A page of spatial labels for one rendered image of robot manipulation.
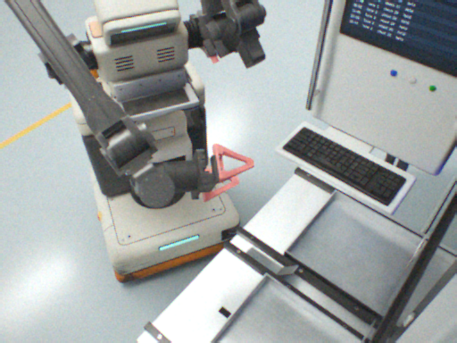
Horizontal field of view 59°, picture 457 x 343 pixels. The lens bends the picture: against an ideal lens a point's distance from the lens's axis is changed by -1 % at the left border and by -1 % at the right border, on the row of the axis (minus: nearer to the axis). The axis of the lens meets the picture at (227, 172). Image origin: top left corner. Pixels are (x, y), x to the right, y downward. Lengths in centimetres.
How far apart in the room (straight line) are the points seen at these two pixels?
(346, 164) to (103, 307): 129
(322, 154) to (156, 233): 84
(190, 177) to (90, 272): 151
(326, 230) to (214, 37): 61
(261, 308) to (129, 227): 102
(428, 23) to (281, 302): 82
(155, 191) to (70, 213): 179
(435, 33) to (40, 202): 209
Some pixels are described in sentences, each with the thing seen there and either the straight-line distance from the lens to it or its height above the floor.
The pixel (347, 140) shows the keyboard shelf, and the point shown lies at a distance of 154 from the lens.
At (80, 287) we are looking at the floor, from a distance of 214.
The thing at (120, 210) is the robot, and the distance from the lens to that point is 198.
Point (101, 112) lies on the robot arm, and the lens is 70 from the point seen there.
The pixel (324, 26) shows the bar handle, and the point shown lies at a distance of 132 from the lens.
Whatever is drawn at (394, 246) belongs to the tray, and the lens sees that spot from 119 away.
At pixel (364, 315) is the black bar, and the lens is 105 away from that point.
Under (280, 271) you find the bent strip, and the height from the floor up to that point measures 89.
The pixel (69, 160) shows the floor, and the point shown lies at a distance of 269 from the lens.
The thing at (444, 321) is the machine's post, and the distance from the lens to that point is 21.
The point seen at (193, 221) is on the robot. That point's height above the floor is 28.
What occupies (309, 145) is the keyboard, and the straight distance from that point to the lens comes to 145.
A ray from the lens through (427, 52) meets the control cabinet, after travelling 129.
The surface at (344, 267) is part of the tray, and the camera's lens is 111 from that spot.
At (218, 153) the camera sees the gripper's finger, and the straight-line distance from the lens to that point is 69.
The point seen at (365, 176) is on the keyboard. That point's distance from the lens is 140.
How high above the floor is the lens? 182
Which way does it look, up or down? 48 degrees down
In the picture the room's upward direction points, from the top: straight up
